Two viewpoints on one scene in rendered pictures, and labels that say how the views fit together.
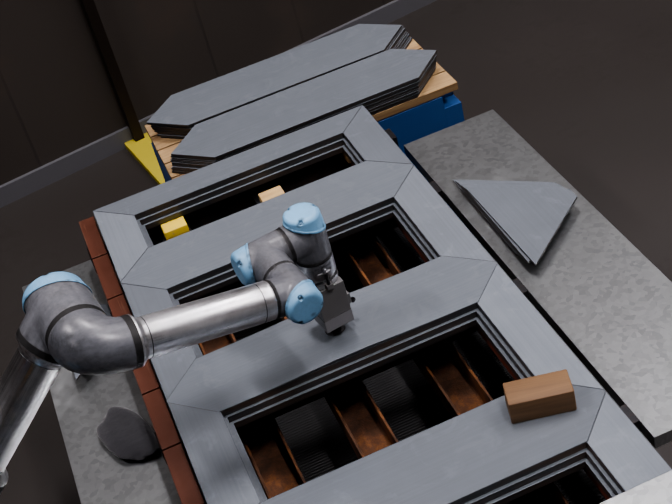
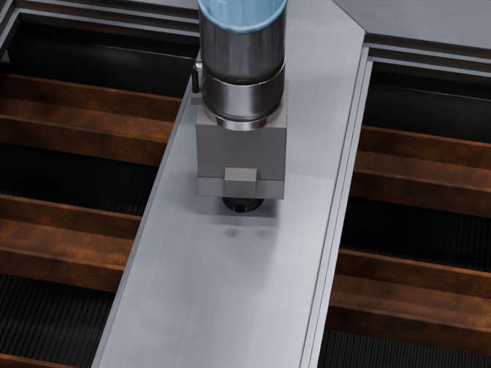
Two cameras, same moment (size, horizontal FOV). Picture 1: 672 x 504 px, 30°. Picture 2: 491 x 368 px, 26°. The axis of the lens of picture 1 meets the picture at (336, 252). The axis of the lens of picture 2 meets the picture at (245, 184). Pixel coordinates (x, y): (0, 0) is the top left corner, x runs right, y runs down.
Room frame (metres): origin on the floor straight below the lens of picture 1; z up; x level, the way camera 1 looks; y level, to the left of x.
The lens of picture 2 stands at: (2.23, -0.60, 1.70)
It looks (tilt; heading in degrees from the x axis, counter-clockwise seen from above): 50 degrees down; 113
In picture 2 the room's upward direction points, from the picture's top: straight up
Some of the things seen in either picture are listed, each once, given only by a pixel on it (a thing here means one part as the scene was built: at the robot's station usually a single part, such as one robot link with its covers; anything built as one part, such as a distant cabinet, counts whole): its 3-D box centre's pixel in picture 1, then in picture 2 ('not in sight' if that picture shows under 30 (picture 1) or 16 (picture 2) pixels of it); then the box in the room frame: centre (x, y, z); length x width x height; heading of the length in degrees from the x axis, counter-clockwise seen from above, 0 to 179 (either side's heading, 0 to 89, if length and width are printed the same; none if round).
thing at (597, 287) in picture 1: (560, 249); not in sight; (2.17, -0.49, 0.74); 1.20 x 0.26 x 0.03; 11
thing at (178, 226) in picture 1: (175, 229); not in sight; (2.57, 0.37, 0.79); 0.06 x 0.05 x 0.04; 101
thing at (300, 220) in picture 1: (305, 234); (242, 5); (1.96, 0.05, 1.12); 0.09 x 0.08 x 0.11; 110
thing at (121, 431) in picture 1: (126, 434); not in sight; (2.01, 0.54, 0.70); 0.20 x 0.10 x 0.03; 27
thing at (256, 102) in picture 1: (294, 95); not in sight; (3.01, 0.00, 0.82); 0.80 x 0.40 x 0.06; 101
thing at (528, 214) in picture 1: (527, 205); not in sight; (2.32, -0.46, 0.77); 0.45 x 0.20 x 0.04; 11
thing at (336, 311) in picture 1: (330, 292); (239, 142); (1.97, 0.03, 0.96); 0.10 x 0.09 x 0.16; 109
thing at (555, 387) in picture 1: (539, 396); not in sight; (1.60, -0.28, 0.89); 0.12 x 0.06 x 0.05; 86
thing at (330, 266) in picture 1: (316, 265); (240, 74); (1.96, 0.04, 1.04); 0.08 x 0.08 x 0.05
